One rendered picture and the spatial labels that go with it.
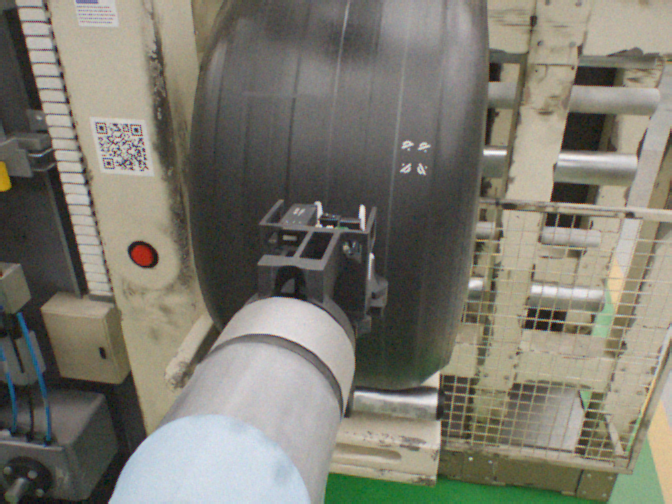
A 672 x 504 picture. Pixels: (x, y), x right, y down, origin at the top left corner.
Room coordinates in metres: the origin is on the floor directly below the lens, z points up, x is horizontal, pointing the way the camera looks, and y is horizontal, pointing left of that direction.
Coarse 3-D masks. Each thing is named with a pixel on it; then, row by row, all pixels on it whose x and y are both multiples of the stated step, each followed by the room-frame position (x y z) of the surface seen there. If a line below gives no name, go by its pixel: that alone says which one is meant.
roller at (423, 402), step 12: (360, 396) 0.58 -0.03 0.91; (372, 396) 0.58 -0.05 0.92; (384, 396) 0.58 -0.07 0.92; (396, 396) 0.58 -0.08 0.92; (408, 396) 0.58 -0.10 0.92; (420, 396) 0.57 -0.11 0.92; (432, 396) 0.57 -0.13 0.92; (444, 396) 0.58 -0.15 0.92; (360, 408) 0.58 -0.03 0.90; (372, 408) 0.57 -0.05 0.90; (384, 408) 0.57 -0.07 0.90; (396, 408) 0.57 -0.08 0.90; (408, 408) 0.57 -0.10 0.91; (420, 408) 0.56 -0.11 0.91; (432, 408) 0.56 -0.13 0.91; (432, 420) 0.56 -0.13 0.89
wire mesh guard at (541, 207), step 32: (640, 224) 0.98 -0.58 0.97; (512, 256) 1.02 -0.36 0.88; (512, 288) 1.01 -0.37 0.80; (544, 320) 1.00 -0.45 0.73; (640, 352) 0.97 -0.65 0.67; (544, 384) 1.00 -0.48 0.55; (640, 416) 0.96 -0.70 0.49; (448, 448) 1.02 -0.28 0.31; (480, 448) 1.01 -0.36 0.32; (640, 448) 0.95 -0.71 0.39
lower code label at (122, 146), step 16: (96, 128) 0.71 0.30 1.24; (112, 128) 0.71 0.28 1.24; (128, 128) 0.71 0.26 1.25; (144, 128) 0.70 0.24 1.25; (96, 144) 0.71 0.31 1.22; (112, 144) 0.71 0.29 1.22; (128, 144) 0.71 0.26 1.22; (144, 144) 0.70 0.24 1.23; (112, 160) 0.71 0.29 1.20; (128, 160) 0.71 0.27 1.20; (144, 160) 0.70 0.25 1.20
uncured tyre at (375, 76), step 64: (256, 0) 0.61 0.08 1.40; (320, 0) 0.60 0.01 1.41; (384, 0) 0.59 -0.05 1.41; (448, 0) 0.59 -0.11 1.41; (256, 64) 0.55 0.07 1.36; (320, 64) 0.54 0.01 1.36; (384, 64) 0.53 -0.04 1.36; (448, 64) 0.53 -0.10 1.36; (192, 128) 0.56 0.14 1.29; (256, 128) 0.51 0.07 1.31; (320, 128) 0.50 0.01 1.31; (384, 128) 0.50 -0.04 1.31; (448, 128) 0.50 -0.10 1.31; (192, 192) 0.53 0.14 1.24; (256, 192) 0.49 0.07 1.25; (320, 192) 0.48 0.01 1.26; (384, 192) 0.47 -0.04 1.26; (448, 192) 0.48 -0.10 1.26; (256, 256) 0.48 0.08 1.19; (384, 256) 0.46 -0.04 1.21; (448, 256) 0.47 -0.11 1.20; (384, 320) 0.46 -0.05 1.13; (448, 320) 0.48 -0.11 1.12; (384, 384) 0.51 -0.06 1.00
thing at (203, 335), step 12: (204, 312) 0.72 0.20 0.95; (204, 324) 0.69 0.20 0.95; (192, 336) 0.67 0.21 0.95; (204, 336) 0.67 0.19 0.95; (216, 336) 0.70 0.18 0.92; (180, 348) 0.64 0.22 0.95; (192, 348) 0.64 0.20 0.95; (204, 348) 0.66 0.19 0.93; (180, 360) 0.61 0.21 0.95; (192, 360) 0.62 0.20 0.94; (168, 372) 0.59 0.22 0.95; (180, 372) 0.59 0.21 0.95; (192, 372) 0.61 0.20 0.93; (168, 384) 0.58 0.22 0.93; (180, 384) 0.58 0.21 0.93; (168, 396) 0.58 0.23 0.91
